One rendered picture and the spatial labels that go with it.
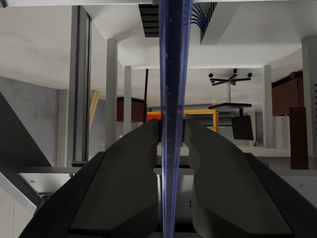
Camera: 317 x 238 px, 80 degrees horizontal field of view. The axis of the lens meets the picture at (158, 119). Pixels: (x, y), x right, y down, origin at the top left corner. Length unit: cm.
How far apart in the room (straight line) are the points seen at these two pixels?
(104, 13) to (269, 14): 43
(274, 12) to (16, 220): 463
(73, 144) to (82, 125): 5
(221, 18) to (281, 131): 922
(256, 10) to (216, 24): 12
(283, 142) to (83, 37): 941
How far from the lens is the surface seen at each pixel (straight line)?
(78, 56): 56
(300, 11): 66
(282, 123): 967
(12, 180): 30
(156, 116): 724
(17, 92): 438
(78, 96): 53
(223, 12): 50
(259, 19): 65
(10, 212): 457
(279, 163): 70
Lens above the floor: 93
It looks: 4 degrees down
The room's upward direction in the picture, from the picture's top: 180 degrees counter-clockwise
